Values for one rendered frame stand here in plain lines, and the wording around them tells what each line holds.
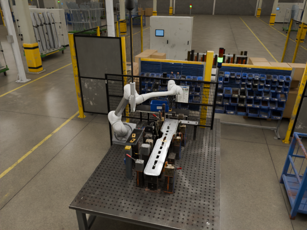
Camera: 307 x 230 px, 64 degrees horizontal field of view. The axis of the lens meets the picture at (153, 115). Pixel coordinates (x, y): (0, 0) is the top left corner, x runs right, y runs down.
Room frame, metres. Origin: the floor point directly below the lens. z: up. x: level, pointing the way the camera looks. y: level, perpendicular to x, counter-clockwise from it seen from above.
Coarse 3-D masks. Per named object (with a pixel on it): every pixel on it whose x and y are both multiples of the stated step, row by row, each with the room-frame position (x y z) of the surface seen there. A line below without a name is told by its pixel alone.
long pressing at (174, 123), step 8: (168, 120) 3.41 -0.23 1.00; (176, 120) 3.41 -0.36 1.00; (176, 128) 3.17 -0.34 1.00; (168, 136) 2.93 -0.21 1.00; (160, 144) 2.73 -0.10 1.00; (168, 144) 2.73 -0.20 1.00; (152, 152) 2.54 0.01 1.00; (152, 160) 2.38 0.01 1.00; (160, 160) 2.38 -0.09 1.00; (160, 168) 2.23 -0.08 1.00
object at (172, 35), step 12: (156, 24) 9.97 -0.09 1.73; (168, 24) 9.86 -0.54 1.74; (180, 24) 9.74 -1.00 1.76; (192, 24) 10.05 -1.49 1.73; (156, 36) 9.94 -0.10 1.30; (168, 36) 9.85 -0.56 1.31; (180, 36) 9.74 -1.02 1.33; (156, 48) 9.96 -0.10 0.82; (168, 48) 9.85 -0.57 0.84; (180, 48) 9.73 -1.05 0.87; (180, 60) 9.73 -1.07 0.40
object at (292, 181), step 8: (296, 136) 3.04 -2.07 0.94; (288, 152) 3.15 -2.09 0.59; (304, 152) 2.64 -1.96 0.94; (288, 160) 3.11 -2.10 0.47; (288, 176) 3.10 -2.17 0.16; (296, 176) 2.63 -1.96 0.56; (304, 176) 2.42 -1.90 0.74; (288, 184) 2.90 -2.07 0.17; (296, 184) 2.91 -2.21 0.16; (304, 184) 2.40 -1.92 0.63; (288, 192) 2.72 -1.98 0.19; (296, 192) 2.75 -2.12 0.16; (304, 192) 2.39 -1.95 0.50; (296, 200) 2.40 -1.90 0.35; (304, 200) 2.59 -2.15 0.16; (296, 208) 2.40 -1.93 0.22; (304, 208) 2.45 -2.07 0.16
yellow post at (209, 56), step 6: (210, 54) 3.72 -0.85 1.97; (210, 60) 3.72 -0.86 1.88; (210, 66) 3.72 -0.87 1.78; (210, 72) 3.72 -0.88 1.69; (204, 78) 3.74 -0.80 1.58; (210, 78) 3.72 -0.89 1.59; (204, 84) 3.73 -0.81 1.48; (204, 90) 3.73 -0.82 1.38; (204, 96) 3.73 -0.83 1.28; (204, 108) 3.72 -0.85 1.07; (204, 114) 3.72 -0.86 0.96; (204, 120) 3.72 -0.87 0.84
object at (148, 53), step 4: (144, 52) 8.11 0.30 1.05; (148, 52) 8.12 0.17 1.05; (152, 52) 8.12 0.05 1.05; (156, 52) 8.12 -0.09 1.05; (136, 56) 7.58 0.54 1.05; (140, 56) 7.59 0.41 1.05; (144, 56) 7.59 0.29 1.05; (148, 56) 7.63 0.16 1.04; (152, 56) 7.80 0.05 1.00; (156, 56) 7.76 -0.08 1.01; (160, 56) 7.72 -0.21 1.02; (164, 56) 7.90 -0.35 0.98; (136, 60) 7.53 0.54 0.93
